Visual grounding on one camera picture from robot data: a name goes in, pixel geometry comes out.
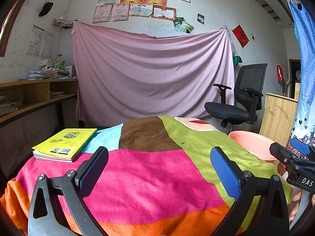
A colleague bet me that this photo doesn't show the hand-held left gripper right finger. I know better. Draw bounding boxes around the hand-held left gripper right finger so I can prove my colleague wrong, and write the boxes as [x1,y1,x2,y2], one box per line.
[210,146,290,236]

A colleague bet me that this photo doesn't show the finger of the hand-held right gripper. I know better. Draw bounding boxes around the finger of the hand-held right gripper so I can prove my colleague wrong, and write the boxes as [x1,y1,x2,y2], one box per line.
[269,142,315,168]
[290,138,311,154]

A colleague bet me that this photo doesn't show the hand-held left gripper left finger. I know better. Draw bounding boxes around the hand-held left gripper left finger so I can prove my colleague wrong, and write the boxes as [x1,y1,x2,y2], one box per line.
[28,146,109,236]

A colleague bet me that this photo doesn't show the pink plastic basin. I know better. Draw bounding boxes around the pink plastic basin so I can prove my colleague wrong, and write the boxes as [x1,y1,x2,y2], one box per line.
[228,131,278,161]

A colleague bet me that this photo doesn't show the person's right hand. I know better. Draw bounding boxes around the person's right hand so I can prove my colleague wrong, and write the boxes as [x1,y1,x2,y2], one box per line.
[288,190,303,221]

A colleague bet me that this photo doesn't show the wooden cabinet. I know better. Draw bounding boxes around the wooden cabinet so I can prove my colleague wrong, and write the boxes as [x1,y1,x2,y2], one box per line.
[259,92,299,143]

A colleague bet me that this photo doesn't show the yellow book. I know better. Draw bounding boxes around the yellow book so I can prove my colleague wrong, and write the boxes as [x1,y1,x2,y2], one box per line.
[32,128,98,163]

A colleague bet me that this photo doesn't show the colourful patchwork blanket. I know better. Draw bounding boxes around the colourful patchwork blanket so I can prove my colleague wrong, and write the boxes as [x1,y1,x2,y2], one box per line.
[0,115,294,236]

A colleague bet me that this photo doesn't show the black office chair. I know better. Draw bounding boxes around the black office chair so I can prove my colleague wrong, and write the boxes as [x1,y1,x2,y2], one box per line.
[204,63,268,128]

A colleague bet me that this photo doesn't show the blue dotted curtain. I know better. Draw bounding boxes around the blue dotted curtain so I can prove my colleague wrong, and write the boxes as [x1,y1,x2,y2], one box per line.
[283,0,315,153]

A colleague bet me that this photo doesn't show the white box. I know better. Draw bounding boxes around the white box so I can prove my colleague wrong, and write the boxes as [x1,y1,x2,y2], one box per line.
[64,65,76,78]

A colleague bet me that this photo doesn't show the wooden shelf desk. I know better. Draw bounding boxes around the wooden shelf desk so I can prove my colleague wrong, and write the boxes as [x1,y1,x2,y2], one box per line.
[0,78,79,177]

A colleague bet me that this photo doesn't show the stack of newspapers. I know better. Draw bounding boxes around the stack of newspapers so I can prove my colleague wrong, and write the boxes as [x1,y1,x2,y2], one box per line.
[0,100,22,116]

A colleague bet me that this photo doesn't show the stack of books and papers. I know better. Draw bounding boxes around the stack of books and papers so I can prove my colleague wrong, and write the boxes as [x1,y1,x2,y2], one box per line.
[20,67,70,80]

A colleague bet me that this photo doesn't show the pink hanging sheet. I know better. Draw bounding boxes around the pink hanging sheet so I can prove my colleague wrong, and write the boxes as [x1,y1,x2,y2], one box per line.
[72,21,235,128]

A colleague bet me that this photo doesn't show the black cap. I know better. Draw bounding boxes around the black cap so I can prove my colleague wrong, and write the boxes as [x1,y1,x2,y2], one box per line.
[39,2,54,17]

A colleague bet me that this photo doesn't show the red paper wall decoration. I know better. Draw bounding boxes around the red paper wall decoration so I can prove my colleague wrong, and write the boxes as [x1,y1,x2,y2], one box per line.
[232,25,249,48]

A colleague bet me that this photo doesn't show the wall chart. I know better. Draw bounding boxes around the wall chart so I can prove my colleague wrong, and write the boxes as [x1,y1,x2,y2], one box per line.
[26,25,45,56]
[41,33,54,57]

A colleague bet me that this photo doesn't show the wire wall rack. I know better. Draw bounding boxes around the wire wall rack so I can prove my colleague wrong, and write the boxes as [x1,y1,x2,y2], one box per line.
[52,18,74,29]

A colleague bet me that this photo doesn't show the green wall photo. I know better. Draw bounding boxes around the green wall photo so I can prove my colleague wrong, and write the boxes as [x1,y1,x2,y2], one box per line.
[179,21,194,33]
[173,17,184,31]

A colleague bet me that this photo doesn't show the wooden window frame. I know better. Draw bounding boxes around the wooden window frame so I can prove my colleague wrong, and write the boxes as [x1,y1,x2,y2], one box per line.
[0,0,25,57]

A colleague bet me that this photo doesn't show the group of wall certificates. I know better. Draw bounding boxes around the group of wall certificates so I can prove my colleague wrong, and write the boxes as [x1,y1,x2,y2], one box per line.
[93,0,191,24]

